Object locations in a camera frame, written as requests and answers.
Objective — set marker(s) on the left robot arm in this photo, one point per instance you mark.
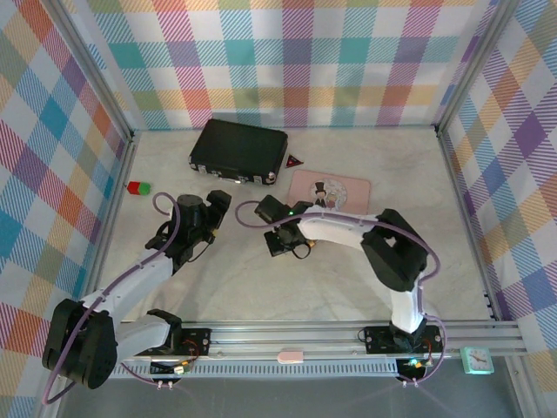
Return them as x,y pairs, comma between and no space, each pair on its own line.
130,283

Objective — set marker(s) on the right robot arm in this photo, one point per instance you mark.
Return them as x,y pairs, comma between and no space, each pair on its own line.
404,300

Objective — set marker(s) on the red and green block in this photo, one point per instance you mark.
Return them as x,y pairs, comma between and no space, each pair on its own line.
138,188

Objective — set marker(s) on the red and black triangle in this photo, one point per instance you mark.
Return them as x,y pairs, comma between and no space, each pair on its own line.
293,162

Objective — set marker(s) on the black hard case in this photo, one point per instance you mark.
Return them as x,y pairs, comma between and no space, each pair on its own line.
239,148

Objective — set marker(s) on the pink oblong object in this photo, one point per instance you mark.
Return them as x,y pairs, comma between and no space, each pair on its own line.
290,356

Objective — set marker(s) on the mint green alarm clock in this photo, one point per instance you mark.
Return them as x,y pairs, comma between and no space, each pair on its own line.
477,360

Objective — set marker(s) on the aluminium frame bar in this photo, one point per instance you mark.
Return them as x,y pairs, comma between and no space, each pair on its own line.
108,217
348,127
96,69
470,65

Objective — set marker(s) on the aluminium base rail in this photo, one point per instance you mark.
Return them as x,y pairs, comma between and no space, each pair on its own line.
283,335

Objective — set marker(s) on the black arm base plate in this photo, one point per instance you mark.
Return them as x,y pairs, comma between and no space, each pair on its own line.
378,339
196,341

